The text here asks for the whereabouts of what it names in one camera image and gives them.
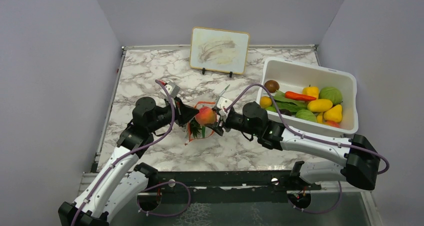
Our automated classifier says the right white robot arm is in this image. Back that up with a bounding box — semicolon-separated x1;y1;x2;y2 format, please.
206;102;381;191

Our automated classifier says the yellow bell pepper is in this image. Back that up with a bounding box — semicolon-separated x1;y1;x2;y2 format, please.
302;86;320;100

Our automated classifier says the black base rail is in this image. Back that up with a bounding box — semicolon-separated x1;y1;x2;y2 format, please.
89;169;332;206

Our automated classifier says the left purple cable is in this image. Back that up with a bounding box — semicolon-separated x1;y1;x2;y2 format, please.
70;79;176;226

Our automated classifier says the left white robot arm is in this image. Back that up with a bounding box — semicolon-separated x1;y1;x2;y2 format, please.
58;96;199;226

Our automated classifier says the dark purple fruit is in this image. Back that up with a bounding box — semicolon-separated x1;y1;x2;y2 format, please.
279;109;292;117

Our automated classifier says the green cabbage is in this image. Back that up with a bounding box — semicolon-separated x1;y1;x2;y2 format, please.
319;86;343;105

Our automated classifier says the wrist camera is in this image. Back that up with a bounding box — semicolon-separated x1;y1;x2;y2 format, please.
212;96;233;118
160;82;181;101

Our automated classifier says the brown kiwi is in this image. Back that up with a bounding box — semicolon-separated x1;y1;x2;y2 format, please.
264;80;280;93

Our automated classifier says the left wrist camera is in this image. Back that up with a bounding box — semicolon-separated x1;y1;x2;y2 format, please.
160;82;181;101

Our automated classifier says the green leafy vegetable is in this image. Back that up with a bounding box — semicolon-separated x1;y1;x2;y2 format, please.
272;91;307;114

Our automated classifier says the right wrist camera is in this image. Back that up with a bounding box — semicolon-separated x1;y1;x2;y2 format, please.
212;96;233;118

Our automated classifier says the clear zip bag orange zipper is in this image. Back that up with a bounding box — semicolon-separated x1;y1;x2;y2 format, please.
185;101;217;145

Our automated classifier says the red carrot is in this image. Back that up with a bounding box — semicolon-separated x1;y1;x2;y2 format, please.
284;91;317;102

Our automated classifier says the toy pineapple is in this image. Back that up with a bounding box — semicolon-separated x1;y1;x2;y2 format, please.
188;119;203;139

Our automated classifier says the yellow mango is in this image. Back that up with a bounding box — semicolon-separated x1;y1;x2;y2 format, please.
307;99;333;113

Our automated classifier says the small orange fruit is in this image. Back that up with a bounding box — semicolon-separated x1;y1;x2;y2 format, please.
259;96;273;109

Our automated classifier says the red apple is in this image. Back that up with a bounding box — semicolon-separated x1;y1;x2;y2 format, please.
324;120;340;128

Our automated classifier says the grey pen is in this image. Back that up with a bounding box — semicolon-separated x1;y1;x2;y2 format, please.
217;84;230;99

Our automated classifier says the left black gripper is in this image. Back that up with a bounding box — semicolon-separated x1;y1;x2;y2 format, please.
148;96;200;133

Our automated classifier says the green chili pepper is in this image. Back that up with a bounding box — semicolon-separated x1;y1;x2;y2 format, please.
201;126;206;139

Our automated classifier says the peach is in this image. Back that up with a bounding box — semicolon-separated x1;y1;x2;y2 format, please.
194;106;216;126

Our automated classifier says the green bumpy lime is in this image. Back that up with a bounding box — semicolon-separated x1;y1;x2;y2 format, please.
265;106;277;113

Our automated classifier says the white plastic bin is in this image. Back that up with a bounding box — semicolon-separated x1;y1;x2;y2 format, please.
260;56;359;138

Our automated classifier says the yellow pear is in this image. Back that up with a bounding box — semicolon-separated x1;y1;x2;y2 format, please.
323;104;343;123

